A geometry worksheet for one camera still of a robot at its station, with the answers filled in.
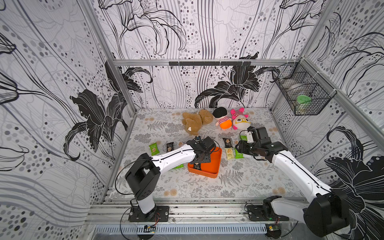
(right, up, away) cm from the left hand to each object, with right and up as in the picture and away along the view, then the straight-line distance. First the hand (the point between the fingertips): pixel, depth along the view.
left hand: (202, 161), depth 86 cm
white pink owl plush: (+27, +24, +17) cm, 40 cm away
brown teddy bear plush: (-5, +23, +14) cm, 27 cm away
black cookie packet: (+18, +9, +12) cm, 23 cm away
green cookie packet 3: (-13, -4, +3) cm, 13 cm away
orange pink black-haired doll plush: (+17, +23, +18) cm, 34 cm away
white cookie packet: (+23, +10, +15) cm, 29 cm away
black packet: (-3, -3, +2) cm, 5 cm away
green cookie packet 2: (-31, +5, +10) cm, 33 cm away
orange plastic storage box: (+5, -5, 0) cm, 7 cm away
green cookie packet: (+23, +2, +6) cm, 24 cm away
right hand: (+22, +10, -2) cm, 24 cm away
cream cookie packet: (+18, +3, +7) cm, 19 cm away
